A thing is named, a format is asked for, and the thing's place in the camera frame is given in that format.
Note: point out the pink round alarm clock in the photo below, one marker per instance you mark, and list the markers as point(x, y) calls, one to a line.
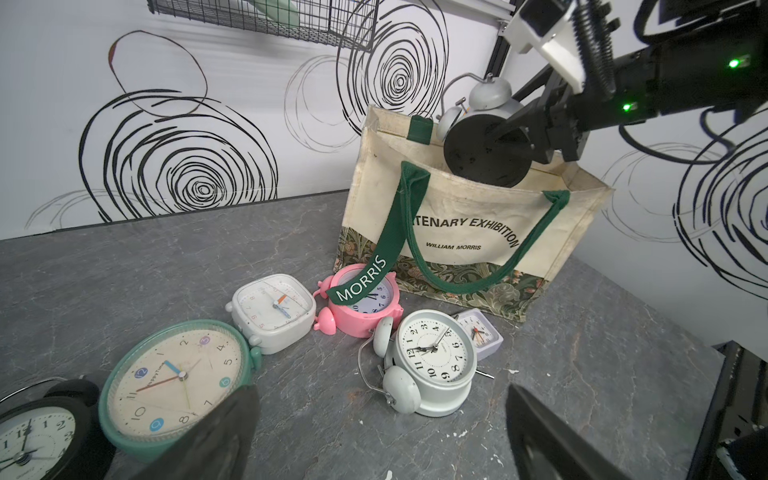
point(361, 318)

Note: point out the cream canvas tote bag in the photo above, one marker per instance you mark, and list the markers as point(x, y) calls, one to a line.
point(487, 247)

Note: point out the small black twin bell clock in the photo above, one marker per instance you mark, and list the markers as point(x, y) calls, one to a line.
point(58, 436)

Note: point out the white twin bell clock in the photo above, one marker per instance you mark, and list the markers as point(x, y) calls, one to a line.
point(427, 363)

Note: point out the clock face down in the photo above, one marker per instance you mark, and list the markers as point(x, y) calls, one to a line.
point(464, 130)

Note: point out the small white square clock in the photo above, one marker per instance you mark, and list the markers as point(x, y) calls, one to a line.
point(485, 338)

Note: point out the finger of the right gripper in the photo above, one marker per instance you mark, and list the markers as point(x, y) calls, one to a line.
point(543, 126)

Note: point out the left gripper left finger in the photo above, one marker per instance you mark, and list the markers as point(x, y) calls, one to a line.
point(217, 447)

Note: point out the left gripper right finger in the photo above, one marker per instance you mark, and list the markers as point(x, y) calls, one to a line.
point(545, 447)

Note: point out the black wire basket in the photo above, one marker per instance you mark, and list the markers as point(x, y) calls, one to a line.
point(336, 23)

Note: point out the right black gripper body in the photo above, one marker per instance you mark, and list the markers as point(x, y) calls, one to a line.
point(723, 66)

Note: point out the green round alarm clock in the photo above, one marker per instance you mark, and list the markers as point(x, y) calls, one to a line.
point(170, 381)

